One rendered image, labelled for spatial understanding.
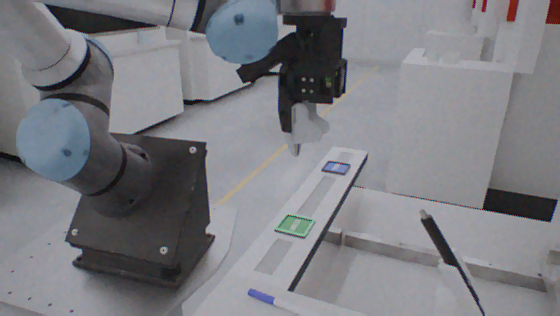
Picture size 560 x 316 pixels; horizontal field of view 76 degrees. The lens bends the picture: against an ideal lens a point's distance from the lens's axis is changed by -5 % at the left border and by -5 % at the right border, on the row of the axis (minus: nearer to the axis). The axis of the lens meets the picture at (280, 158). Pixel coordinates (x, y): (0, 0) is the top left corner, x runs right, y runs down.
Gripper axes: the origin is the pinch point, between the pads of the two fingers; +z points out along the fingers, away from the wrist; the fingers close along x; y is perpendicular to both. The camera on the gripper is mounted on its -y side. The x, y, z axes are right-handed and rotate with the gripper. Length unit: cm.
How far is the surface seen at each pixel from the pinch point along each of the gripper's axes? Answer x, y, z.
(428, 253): 17.1, 23.5, 25.7
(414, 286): 9.6, 21.9, 28.7
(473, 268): 17.0, 32.4, 26.8
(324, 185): 17.8, 0.5, 15.1
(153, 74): 254, -256, 51
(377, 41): 796, -120, 63
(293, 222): 0.6, 0.2, 14.3
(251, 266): -12.4, -1.4, 14.7
